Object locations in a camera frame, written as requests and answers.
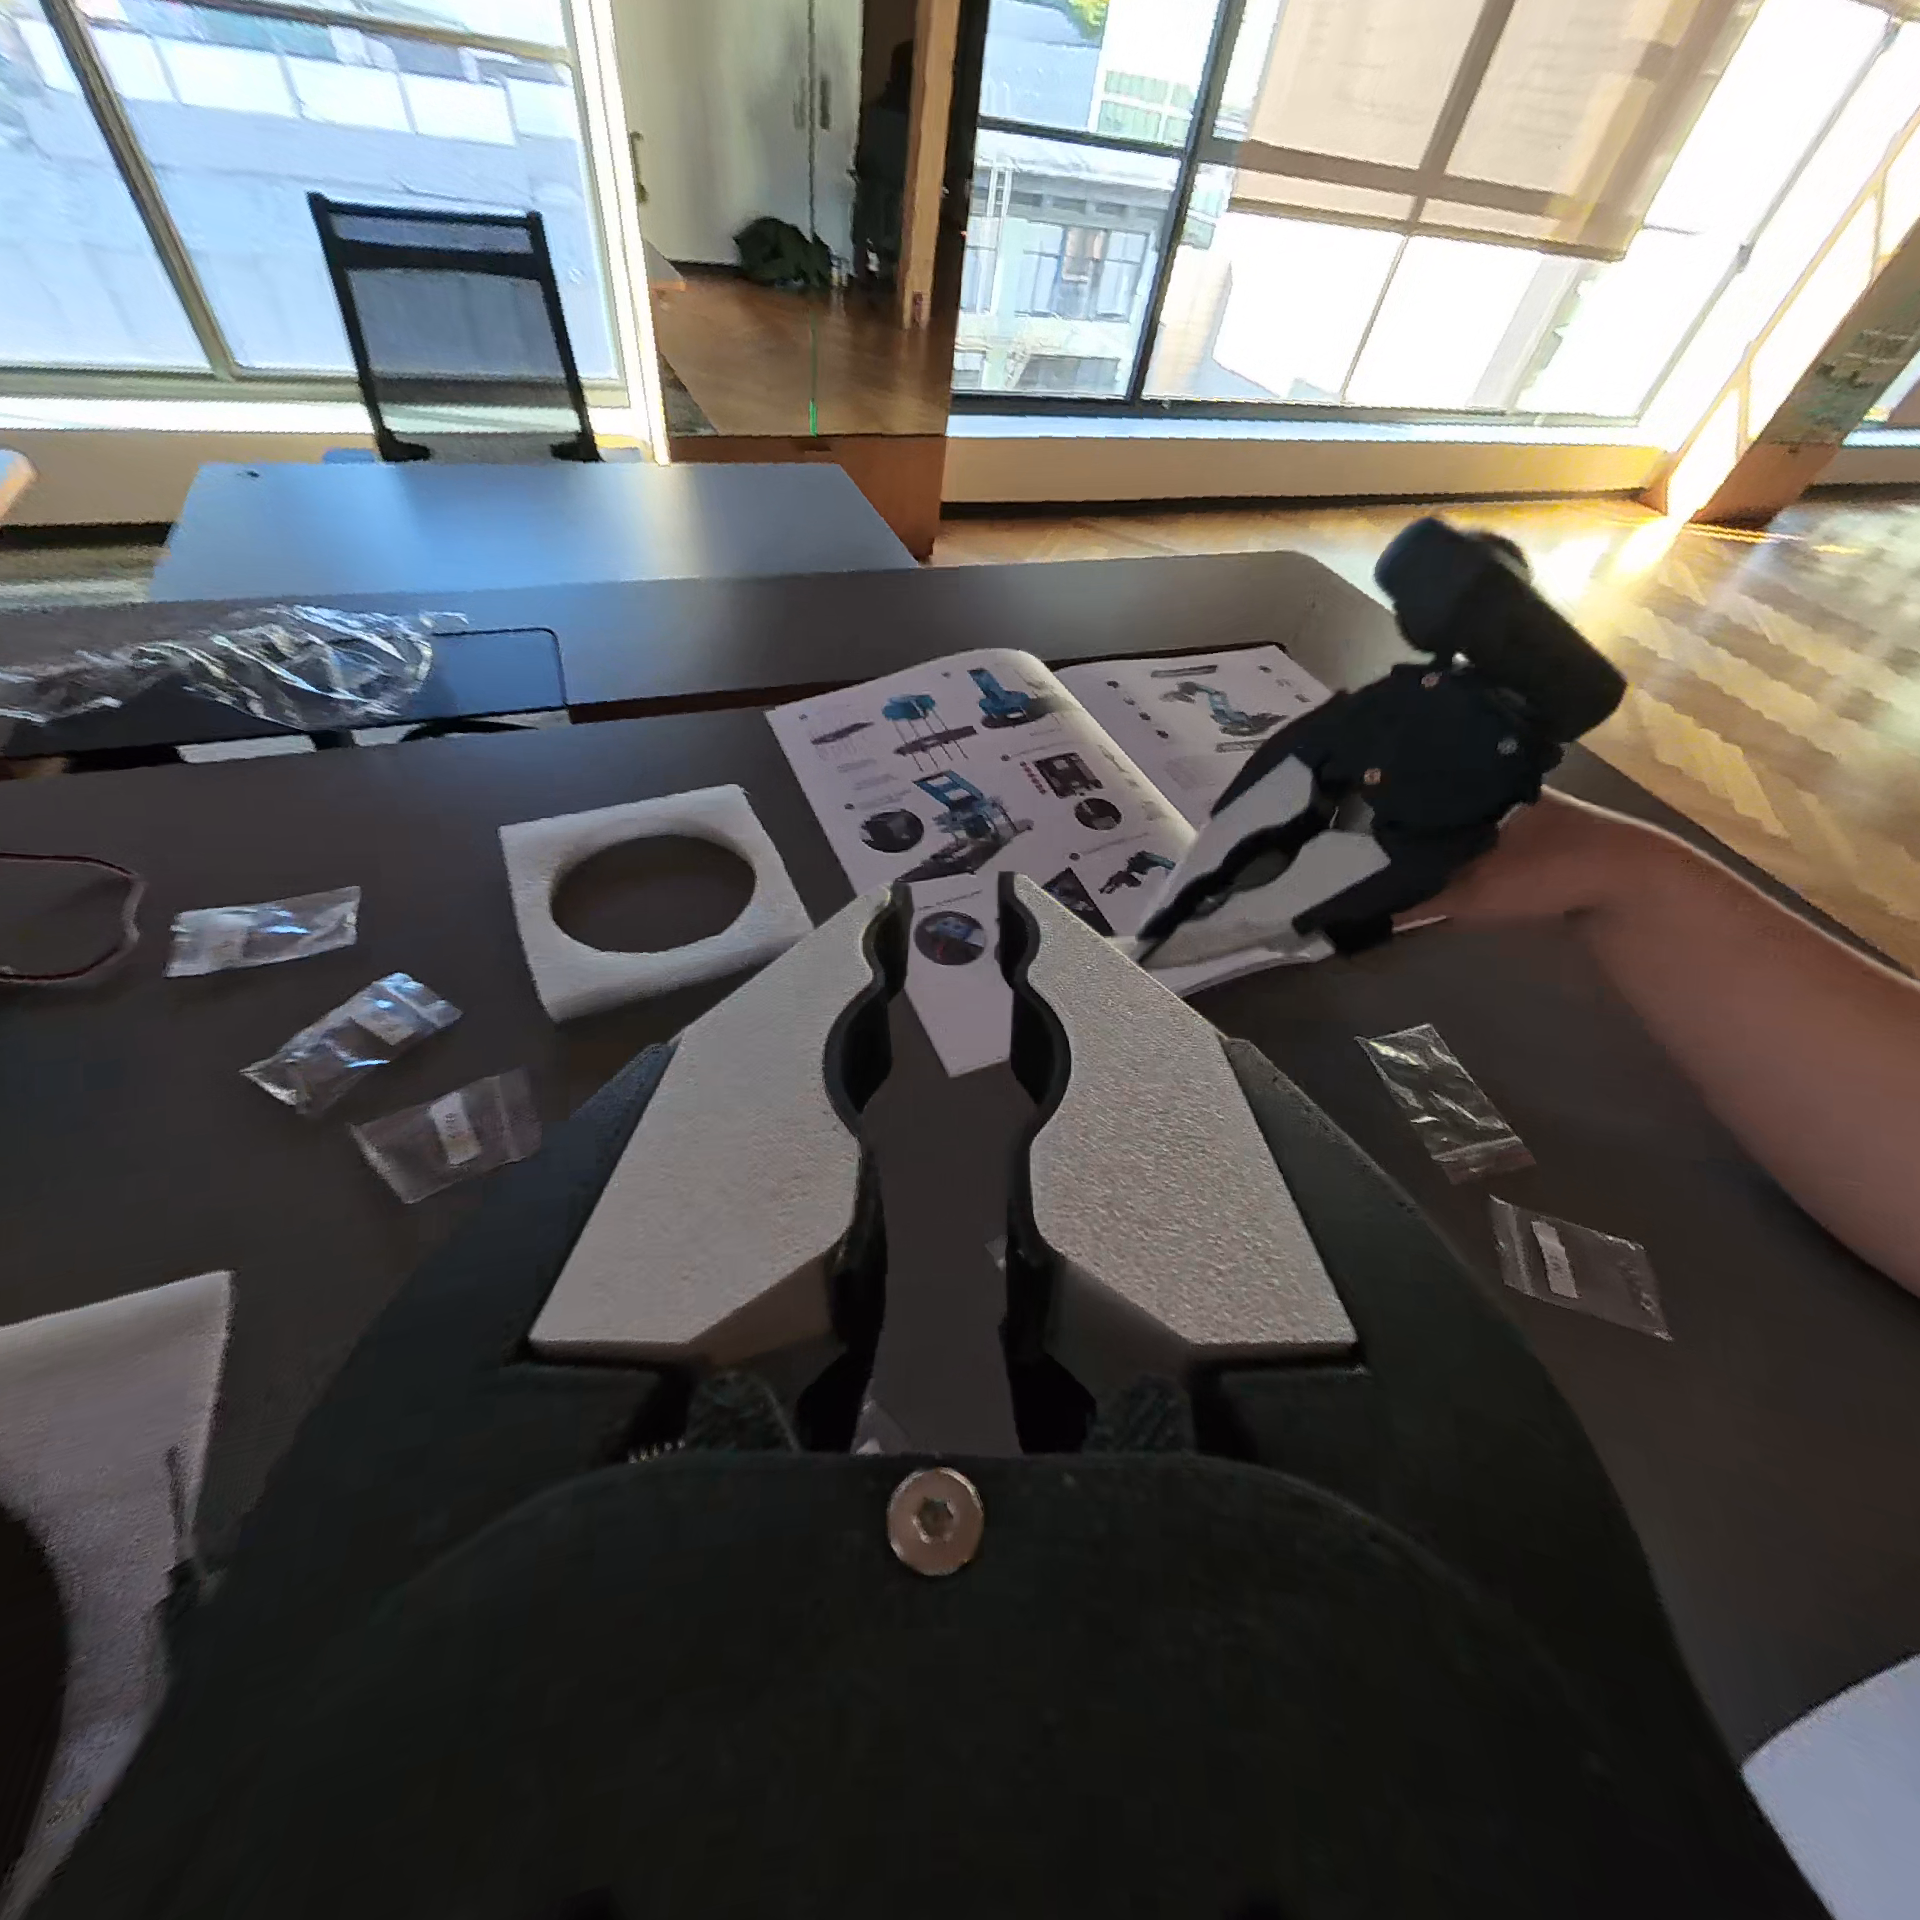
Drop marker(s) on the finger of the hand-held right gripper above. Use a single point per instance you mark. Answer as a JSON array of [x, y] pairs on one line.
[[1289, 893], [1260, 804]]

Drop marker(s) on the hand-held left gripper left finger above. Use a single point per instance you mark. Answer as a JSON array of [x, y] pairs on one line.
[[690, 1200]]

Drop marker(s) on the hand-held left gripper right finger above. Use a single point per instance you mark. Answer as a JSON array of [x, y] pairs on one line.
[[1185, 1200]]

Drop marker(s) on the instruction manual booklet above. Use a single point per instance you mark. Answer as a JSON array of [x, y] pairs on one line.
[[1036, 751]]

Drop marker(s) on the clear plastic bag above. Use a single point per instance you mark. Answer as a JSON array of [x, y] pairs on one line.
[[299, 668]]

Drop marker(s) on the black metal base plate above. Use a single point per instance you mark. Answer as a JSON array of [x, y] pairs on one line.
[[24, 1664]]

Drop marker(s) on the dark desk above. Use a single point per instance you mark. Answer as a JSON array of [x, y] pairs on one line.
[[451, 840]]

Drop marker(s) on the person's right hand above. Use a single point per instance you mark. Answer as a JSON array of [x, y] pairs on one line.
[[1529, 869]]

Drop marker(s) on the white foam square with hole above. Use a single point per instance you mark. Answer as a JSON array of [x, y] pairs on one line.
[[539, 840]]

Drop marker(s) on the window with beige blind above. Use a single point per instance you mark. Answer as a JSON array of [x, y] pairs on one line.
[[1348, 300]]

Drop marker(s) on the white foam pouch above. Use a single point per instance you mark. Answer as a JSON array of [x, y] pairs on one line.
[[119, 1424]]

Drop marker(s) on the pale grey table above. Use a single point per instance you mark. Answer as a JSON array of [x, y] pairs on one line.
[[524, 524]]

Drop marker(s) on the dark green backpack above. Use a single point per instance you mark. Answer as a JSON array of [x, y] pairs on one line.
[[779, 254]]

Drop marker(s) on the person's white shirt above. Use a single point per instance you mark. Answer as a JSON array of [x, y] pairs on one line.
[[1851, 1800]]

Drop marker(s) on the dark office chair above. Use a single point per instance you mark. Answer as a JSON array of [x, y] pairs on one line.
[[451, 316]]

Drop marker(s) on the large window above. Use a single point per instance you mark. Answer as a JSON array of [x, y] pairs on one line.
[[149, 224]]

